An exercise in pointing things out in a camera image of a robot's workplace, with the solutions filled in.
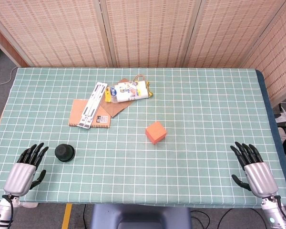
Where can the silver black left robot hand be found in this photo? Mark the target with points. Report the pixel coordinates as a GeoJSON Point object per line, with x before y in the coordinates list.
{"type": "Point", "coordinates": [20, 175]}

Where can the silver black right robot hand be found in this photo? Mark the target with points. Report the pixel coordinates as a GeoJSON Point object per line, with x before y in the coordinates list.
{"type": "Point", "coordinates": [259, 176]}

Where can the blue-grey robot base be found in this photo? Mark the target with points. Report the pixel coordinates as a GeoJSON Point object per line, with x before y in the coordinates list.
{"type": "Point", "coordinates": [140, 215]}

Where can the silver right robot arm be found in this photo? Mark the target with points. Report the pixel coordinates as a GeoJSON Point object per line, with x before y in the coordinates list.
{"type": "Point", "coordinates": [274, 215]}

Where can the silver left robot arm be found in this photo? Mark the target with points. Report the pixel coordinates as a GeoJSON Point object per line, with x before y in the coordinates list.
{"type": "Point", "coordinates": [0, 213]}

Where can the white power strip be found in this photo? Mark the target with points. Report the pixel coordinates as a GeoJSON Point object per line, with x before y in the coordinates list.
{"type": "Point", "coordinates": [284, 117]}

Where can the green grid tablecloth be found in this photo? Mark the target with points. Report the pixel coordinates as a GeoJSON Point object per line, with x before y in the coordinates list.
{"type": "Point", "coordinates": [181, 167]}

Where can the kraft spiral notebook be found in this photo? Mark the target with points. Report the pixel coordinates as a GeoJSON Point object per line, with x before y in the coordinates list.
{"type": "Point", "coordinates": [101, 117]}

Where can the orange cube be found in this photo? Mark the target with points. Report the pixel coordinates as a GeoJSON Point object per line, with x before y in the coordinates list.
{"type": "Point", "coordinates": [156, 132]}

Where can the brown cardboard sheet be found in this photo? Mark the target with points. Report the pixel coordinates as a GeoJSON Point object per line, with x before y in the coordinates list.
{"type": "Point", "coordinates": [114, 108]}

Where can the plastic pack of white rolls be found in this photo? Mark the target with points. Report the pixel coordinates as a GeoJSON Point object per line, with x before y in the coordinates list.
{"type": "Point", "coordinates": [131, 91]}

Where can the woven folding screen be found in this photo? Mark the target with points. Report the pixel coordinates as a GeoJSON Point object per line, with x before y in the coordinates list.
{"type": "Point", "coordinates": [145, 31]}

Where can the white plastic rail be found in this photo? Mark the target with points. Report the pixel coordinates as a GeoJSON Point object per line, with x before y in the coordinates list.
{"type": "Point", "coordinates": [93, 102]}

